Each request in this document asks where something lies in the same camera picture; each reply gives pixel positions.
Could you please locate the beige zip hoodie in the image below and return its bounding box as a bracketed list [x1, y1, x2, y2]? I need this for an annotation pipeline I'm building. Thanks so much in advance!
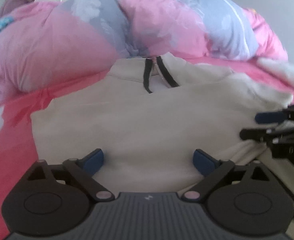
[31, 54, 294, 193]

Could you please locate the white folded garment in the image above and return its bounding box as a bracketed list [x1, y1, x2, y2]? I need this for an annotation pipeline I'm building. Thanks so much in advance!
[257, 57, 294, 88]

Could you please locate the pink grey floral duvet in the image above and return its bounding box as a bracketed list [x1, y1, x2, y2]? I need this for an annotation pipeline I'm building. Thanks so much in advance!
[0, 0, 288, 103]

